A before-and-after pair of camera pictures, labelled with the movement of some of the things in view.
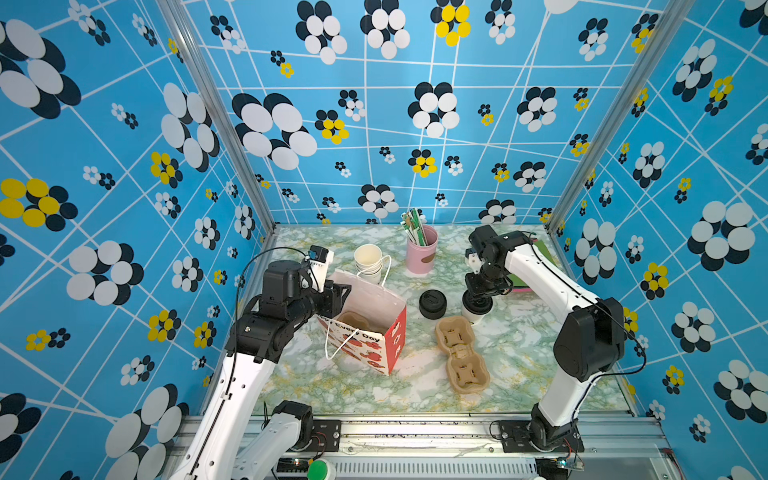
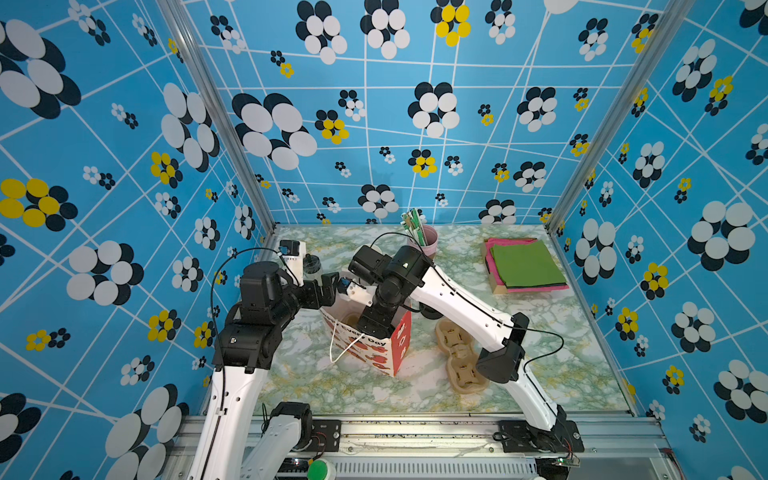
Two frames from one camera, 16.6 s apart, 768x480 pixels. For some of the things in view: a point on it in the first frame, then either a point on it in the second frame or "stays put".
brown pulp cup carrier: x=467 y=371 stays put
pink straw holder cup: x=421 y=260 stays put
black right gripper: x=471 y=285 to x=367 y=329
